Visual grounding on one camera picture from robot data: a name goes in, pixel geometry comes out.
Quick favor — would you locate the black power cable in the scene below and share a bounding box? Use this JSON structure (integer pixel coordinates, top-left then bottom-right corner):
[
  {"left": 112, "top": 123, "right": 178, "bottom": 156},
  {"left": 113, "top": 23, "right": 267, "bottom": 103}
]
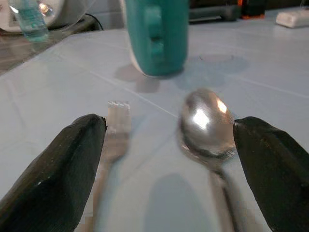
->
[{"left": 83, "top": 13, "right": 104, "bottom": 31}]

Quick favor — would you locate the dark grey flat appliance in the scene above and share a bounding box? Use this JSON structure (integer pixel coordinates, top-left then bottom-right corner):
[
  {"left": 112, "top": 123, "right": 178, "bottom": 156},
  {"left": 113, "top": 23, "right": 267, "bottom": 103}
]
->
[{"left": 188, "top": 4, "right": 242, "bottom": 24}]

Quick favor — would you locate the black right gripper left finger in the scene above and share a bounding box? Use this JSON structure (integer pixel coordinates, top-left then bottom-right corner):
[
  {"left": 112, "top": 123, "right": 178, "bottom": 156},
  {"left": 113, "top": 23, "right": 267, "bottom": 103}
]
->
[{"left": 0, "top": 114, "right": 108, "bottom": 232}]

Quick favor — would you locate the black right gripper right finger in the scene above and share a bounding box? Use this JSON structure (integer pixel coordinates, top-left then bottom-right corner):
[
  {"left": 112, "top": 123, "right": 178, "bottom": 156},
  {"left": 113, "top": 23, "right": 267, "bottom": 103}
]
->
[{"left": 232, "top": 116, "right": 309, "bottom": 232}]

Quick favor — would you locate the white rice cooker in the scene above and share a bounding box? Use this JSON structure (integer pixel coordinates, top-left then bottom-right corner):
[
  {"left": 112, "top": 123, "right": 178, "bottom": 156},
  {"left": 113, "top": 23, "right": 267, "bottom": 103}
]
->
[{"left": 0, "top": 0, "right": 66, "bottom": 33}]

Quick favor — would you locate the white folded cloth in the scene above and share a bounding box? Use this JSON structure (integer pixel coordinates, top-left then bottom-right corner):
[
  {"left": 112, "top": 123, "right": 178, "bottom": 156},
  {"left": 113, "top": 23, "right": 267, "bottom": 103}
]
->
[{"left": 275, "top": 10, "right": 309, "bottom": 29}]

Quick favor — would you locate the black appliance with orange trim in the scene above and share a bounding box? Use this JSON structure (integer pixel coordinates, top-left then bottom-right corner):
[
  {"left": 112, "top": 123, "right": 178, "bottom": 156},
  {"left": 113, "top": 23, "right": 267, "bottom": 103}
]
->
[{"left": 238, "top": 0, "right": 266, "bottom": 20}]

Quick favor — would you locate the silver metal spoon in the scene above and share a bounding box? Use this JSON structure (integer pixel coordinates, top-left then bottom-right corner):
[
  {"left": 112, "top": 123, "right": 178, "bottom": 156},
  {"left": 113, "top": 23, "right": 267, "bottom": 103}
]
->
[{"left": 177, "top": 87, "right": 239, "bottom": 232}]

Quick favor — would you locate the silver metal fork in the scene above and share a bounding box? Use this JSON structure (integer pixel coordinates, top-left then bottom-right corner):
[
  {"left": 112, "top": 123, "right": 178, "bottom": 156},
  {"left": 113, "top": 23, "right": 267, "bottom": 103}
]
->
[{"left": 82, "top": 100, "right": 132, "bottom": 232}]

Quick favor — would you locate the clear plastic water bottle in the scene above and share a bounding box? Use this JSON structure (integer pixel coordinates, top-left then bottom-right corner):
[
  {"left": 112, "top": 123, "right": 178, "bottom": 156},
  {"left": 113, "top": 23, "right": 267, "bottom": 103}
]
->
[{"left": 8, "top": 0, "right": 50, "bottom": 43}]

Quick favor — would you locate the teal ceramic mug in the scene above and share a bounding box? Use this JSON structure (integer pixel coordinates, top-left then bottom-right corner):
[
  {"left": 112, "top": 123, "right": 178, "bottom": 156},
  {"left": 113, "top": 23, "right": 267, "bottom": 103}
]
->
[{"left": 124, "top": 0, "right": 190, "bottom": 77}]

